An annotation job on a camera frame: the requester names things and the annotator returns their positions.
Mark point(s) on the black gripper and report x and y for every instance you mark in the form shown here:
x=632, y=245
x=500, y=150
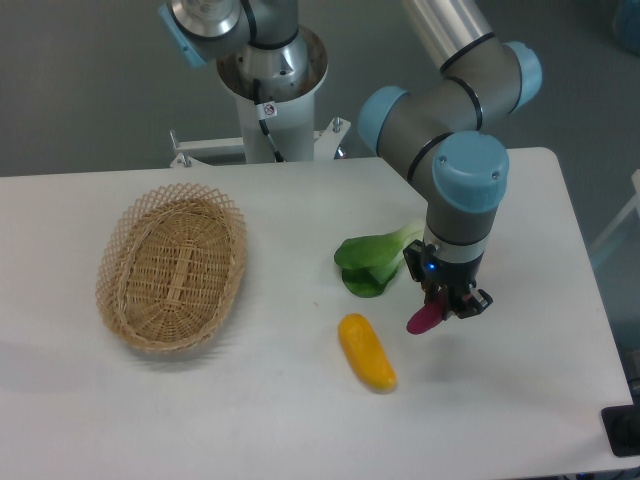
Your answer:
x=447, y=273

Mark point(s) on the purple sweet potato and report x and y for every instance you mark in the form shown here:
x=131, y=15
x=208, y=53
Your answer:
x=426, y=318

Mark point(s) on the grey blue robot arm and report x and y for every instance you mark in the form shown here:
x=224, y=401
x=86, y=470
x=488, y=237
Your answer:
x=435, y=140

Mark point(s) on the green bok choy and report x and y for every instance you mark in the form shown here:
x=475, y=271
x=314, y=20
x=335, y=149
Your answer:
x=369, y=263

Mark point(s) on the black device at table edge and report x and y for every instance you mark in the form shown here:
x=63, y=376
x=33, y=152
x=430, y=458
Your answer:
x=621, y=424

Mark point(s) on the woven wicker basket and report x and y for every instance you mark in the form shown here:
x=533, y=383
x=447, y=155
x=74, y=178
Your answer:
x=172, y=268

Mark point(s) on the white metal base frame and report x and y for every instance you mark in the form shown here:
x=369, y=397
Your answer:
x=227, y=151

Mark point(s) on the white frame at right edge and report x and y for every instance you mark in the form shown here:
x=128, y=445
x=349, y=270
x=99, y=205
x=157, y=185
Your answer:
x=618, y=228

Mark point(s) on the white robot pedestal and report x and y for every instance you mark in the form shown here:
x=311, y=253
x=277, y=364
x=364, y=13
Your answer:
x=274, y=92

